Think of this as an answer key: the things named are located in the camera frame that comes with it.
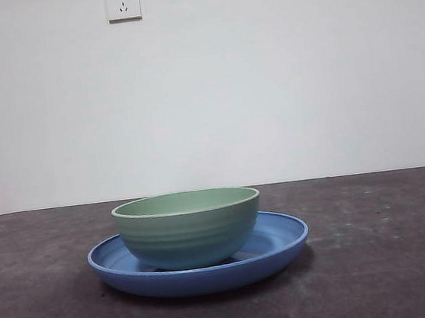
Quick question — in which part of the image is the green ribbed bowl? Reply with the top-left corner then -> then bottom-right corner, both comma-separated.
109,183 -> 269,277

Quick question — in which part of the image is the blue shallow plate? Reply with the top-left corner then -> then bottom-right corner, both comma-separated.
83,205 -> 316,309

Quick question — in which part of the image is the white wall socket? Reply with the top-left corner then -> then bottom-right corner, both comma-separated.
105,0 -> 143,25

